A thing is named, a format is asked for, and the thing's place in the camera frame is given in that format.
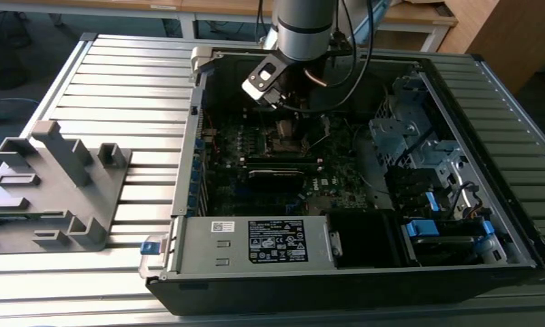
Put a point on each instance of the wooden desk white frame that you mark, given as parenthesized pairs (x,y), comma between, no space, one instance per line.
(422,19)
(94,4)

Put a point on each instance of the CPU socket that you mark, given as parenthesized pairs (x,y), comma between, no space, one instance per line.
(286,146)

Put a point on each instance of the graphics card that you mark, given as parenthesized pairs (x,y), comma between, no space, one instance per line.
(274,184)

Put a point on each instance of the wooden cabinet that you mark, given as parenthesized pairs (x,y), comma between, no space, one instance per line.
(517,34)

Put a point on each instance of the black office chair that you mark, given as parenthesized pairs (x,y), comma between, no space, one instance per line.
(3,51)

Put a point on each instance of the blue case release latch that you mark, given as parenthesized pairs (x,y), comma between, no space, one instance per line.
(147,248)

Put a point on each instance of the blue disk carrier latch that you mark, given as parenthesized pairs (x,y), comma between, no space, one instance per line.
(430,201)

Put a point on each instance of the green Dell motherboard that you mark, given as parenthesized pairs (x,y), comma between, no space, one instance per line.
(340,170)

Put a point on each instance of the green RAM stick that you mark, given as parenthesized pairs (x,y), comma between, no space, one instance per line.
(13,216)

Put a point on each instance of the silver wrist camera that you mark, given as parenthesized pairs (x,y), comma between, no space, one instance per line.
(262,76)

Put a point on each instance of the hard disk in blue carrier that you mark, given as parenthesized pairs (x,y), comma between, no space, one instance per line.
(420,227)

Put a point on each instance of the chipset heatsink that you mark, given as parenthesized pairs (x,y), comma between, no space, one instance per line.
(318,203)

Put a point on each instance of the grey power supply unit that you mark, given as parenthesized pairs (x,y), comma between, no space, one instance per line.
(208,252)

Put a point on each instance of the black open PC case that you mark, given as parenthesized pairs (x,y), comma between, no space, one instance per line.
(345,289)

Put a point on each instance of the grey plastic parts rack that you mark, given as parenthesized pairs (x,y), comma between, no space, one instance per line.
(99,204)

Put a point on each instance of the silver metal disk bay cage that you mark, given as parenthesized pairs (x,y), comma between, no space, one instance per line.
(385,133)

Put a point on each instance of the silver CPU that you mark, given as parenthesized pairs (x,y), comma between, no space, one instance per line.
(288,129)

